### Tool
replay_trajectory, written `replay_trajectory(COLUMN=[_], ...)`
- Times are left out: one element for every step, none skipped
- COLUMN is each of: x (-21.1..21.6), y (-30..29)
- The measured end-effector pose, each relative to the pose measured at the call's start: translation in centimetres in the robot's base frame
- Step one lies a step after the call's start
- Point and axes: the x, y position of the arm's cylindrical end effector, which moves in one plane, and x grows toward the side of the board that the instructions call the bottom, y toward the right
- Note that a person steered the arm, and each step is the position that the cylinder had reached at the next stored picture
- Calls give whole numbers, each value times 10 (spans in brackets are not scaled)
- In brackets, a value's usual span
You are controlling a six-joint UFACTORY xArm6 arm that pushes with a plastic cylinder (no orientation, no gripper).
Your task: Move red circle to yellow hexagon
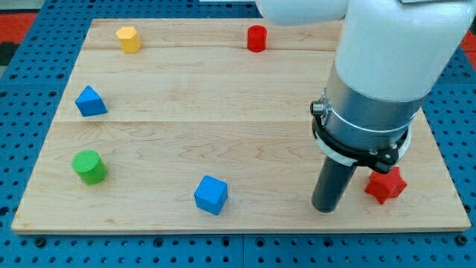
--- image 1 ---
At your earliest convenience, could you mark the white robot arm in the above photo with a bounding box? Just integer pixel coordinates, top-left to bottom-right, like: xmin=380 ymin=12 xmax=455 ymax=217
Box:
xmin=256 ymin=0 xmax=475 ymax=173

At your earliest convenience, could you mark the yellow hexagon block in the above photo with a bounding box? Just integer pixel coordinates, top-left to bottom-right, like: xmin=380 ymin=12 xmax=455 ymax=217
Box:
xmin=116 ymin=26 xmax=141 ymax=54

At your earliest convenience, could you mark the blue cube block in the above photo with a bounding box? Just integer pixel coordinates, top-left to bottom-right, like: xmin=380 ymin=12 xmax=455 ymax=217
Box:
xmin=194 ymin=175 xmax=228 ymax=215

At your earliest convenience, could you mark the wooden board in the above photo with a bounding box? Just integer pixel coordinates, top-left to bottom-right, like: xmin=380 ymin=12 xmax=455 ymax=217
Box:
xmin=11 ymin=19 xmax=471 ymax=235

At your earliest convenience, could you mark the red cylinder block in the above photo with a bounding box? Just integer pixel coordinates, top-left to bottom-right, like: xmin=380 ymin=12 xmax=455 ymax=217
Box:
xmin=247 ymin=25 xmax=267 ymax=53

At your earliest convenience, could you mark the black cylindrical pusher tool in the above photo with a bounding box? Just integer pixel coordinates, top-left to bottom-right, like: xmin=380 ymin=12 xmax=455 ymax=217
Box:
xmin=312 ymin=156 xmax=356 ymax=213

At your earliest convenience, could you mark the green cylinder block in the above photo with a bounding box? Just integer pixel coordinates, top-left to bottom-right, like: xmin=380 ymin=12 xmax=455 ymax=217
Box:
xmin=71 ymin=150 xmax=107 ymax=185

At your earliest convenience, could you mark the blue triangle block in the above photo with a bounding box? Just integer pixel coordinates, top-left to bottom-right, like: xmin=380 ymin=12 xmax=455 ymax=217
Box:
xmin=75 ymin=86 xmax=107 ymax=117

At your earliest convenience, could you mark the red star block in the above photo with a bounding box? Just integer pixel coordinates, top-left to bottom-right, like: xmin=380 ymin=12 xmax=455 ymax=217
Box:
xmin=364 ymin=167 xmax=407 ymax=205

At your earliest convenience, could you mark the blue perforated table mat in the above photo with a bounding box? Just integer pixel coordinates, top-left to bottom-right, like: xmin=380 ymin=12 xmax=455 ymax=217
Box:
xmin=1 ymin=0 xmax=475 ymax=267

